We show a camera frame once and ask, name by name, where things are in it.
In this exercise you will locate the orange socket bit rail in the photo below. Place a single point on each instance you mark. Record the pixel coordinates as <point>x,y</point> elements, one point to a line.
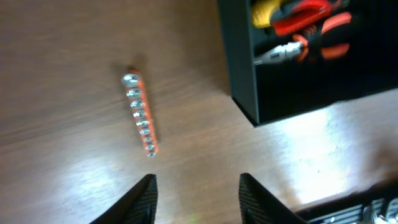
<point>138,103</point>

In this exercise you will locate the red small cutting pliers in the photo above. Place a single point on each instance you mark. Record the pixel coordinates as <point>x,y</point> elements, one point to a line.
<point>295,15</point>

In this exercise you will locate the black open box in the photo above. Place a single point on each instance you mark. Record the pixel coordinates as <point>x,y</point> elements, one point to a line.
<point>271,92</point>

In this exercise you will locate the yellow black stubby screwdriver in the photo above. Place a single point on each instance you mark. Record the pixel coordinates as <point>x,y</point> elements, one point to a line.
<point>262,11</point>

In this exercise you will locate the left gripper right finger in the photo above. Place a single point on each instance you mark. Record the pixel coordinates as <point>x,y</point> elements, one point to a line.
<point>258,206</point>

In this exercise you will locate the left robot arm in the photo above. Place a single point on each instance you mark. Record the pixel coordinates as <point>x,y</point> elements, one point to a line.
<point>375,205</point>

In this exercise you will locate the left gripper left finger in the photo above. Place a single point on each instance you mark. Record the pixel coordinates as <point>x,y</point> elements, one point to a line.
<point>137,206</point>

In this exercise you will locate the orange long-nose pliers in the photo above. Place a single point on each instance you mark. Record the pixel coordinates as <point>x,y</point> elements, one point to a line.
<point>324,41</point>

